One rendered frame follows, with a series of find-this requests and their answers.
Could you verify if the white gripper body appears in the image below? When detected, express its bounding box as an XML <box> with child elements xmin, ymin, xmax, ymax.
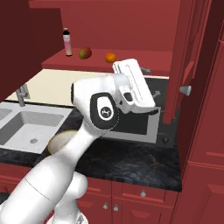
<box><xmin>112</xmin><ymin>58</ymin><xmax>157</xmax><ymax>114</ymax></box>

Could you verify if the grey cabinet door knob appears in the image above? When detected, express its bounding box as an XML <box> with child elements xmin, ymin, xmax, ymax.
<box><xmin>178</xmin><ymin>85</ymin><xmax>193</xmax><ymax>97</ymax></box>

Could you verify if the orange tangerine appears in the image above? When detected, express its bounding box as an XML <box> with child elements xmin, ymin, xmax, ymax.
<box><xmin>104</xmin><ymin>52</ymin><xmax>117</xmax><ymax>64</ymax></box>

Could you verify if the red cabinet door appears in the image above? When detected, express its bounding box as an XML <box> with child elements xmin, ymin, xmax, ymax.
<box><xmin>162</xmin><ymin>0</ymin><xmax>214</xmax><ymax>125</ymax></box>
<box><xmin>0</xmin><ymin>0</ymin><xmax>64</xmax><ymax>103</ymax></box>

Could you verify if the green and red mango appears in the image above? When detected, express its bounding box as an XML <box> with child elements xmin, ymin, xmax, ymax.
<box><xmin>78</xmin><ymin>46</ymin><xmax>93</xmax><ymax>60</ymax></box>

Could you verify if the tall red cabinet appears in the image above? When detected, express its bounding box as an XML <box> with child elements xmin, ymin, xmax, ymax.
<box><xmin>170</xmin><ymin>0</ymin><xmax>224</xmax><ymax>224</ymax></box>

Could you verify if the black and white microwave oven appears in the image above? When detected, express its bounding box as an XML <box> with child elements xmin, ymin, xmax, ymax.
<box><xmin>100</xmin><ymin>73</ymin><xmax>179</xmax><ymax>147</ymax></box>

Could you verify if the dark bottle with pink label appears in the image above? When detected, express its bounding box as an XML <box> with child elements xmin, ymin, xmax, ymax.
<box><xmin>62</xmin><ymin>27</ymin><xmax>74</xmax><ymax>58</ymax></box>

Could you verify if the red drawer front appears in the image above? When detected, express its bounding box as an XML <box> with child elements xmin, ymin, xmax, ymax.
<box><xmin>83</xmin><ymin>177</ymin><xmax>114</xmax><ymax>200</ymax></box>
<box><xmin>120</xmin><ymin>182</ymin><xmax>168</xmax><ymax>204</ymax></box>

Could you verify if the grey tap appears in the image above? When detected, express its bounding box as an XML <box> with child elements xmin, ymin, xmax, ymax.
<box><xmin>15</xmin><ymin>83</ymin><xmax>32</xmax><ymax>108</ymax></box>

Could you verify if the grey sink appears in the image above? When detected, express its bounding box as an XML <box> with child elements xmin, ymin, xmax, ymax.
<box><xmin>0</xmin><ymin>107</ymin><xmax>74</xmax><ymax>155</ymax></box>

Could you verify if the red cupboard door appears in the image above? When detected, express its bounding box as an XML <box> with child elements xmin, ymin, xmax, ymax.
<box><xmin>111</xmin><ymin>197</ymin><xmax>177</xmax><ymax>224</ymax></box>
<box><xmin>76</xmin><ymin>197</ymin><xmax>114</xmax><ymax>224</ymax></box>

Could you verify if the red wall cabinet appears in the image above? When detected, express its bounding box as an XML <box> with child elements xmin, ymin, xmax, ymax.
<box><xmin>28</xmin><ymin>0</ymin><xmax>182</xmax><ymax>78</ymax></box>

